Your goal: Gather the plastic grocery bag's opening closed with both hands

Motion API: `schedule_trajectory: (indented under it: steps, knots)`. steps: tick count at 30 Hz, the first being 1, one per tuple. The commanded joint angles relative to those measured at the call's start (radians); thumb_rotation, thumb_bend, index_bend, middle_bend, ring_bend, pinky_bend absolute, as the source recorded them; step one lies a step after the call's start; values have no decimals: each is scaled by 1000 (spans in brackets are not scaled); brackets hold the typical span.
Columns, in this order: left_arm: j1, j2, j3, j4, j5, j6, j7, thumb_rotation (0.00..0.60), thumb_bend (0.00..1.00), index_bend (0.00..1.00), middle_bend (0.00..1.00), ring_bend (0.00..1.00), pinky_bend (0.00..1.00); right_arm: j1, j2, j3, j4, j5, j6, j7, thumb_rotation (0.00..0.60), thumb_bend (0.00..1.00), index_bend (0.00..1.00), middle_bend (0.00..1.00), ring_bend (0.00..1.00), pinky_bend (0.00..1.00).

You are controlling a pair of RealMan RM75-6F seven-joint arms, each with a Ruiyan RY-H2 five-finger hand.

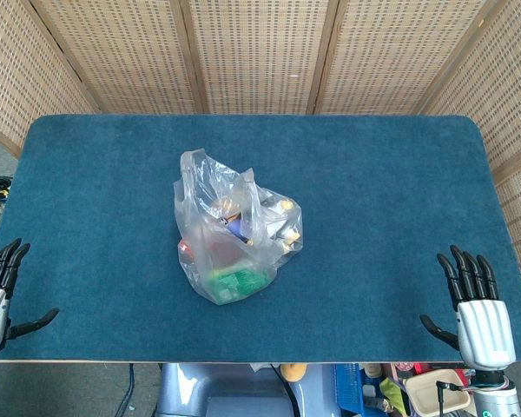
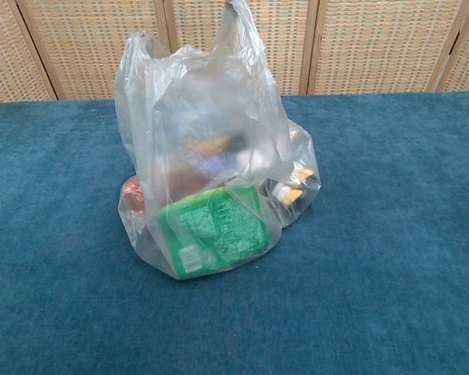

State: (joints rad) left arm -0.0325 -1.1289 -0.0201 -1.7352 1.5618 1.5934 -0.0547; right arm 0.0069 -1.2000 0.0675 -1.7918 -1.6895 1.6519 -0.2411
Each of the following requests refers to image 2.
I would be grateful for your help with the round red can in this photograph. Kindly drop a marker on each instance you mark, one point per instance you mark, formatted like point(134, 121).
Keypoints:
point(134, 195)

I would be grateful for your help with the red brown package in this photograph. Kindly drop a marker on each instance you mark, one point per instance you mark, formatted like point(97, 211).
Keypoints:
point(215, 156)

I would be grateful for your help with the green printed carton box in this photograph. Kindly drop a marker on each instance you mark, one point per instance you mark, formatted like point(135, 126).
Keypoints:
point(219, 226)

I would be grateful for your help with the blue velvet table mat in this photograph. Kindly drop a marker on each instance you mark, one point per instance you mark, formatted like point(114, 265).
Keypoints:
point(375, 234)

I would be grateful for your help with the black yellow white toy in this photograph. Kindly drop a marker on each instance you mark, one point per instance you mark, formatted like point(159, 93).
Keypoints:
point(289, 191)

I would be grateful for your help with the translucent plastic shopping bag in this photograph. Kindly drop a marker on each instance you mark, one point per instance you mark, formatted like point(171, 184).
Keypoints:
point(203, 97)

